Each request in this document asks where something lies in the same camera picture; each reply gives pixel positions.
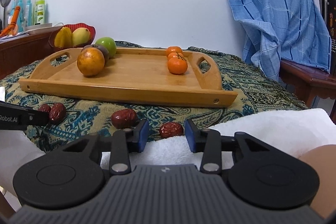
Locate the red jujube date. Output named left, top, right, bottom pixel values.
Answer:
left=111, top=109, right=138, bottom=129
left=38, top=103, right=51, bottom=113
left=49, top=103, right=66, bottom=124
left=159, top=122, right=183, bottom=139

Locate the large orange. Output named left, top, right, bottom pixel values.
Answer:
left=77, top=48, right=105, bottom=77

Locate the mandarin with stem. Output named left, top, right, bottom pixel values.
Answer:
left=167, top=58, right=188, bottom=75

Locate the wooden sideboard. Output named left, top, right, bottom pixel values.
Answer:
left=0, top=32, right=54, bottom=79

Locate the wooden serving tray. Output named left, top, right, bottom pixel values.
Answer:
left=19, top=48, right=238, bottom=107

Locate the patterned green table cloth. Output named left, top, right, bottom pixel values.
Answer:
left=1, top=47, right=307, bottom=152

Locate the yellow starfruit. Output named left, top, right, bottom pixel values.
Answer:
left=54, top=27, right=72, bottom=48

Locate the white towel right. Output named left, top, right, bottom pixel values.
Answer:
left=101, top=107, right=336, bottom=171

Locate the teal spray bottle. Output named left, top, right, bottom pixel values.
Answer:
left=24, top=0, right=33, bottom=27
left=17, top=0, right=24, bottom=32

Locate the dark purple round fruit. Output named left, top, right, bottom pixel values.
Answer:
left=82, top=44, right=109, bottom=64

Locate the middle mandarin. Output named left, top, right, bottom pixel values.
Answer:
left=167, top=52, right=185, bottom=60

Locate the white flat box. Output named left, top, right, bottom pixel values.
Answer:
left=24, top=23, right=64, bottom=34

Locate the yellow mango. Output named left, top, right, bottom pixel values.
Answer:
left=72, top=27, right=91, bottom=47

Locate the far mandarin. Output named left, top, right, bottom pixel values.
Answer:
left=165, top=46, right=183, bottom=56

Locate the green apple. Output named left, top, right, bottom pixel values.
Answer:
left=95, top=36, right=117, bottom=58

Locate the red fruit bowl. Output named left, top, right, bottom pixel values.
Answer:
left=49, top=23, right=96, bottom=52

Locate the green white bottle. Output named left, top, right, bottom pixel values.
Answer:
left=35, top=0, right=46, bottom=24

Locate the dark wooden side table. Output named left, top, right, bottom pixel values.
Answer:
left=279, top=60, right=335, bottom=107

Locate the blue checked cloth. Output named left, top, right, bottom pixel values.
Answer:
left=228, top=0, right=331, bottom=81

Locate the dark patterned cabinet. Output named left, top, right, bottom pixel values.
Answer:
left=327, top=0, right=336, bottom=75

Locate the orange handled tool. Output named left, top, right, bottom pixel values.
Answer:
left=0, top=6, right=21, bottom=38

